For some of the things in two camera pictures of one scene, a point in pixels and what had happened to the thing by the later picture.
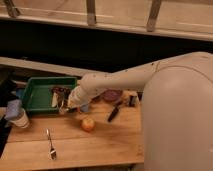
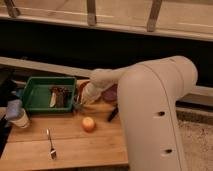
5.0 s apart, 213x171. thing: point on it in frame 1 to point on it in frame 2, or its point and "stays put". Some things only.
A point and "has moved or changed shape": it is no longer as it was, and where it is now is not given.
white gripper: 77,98 to 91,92
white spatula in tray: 55,100 stays put
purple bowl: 112,95 stays put
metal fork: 53,152 stays put
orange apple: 88,124 stays put
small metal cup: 63,107 has moved or changed shape
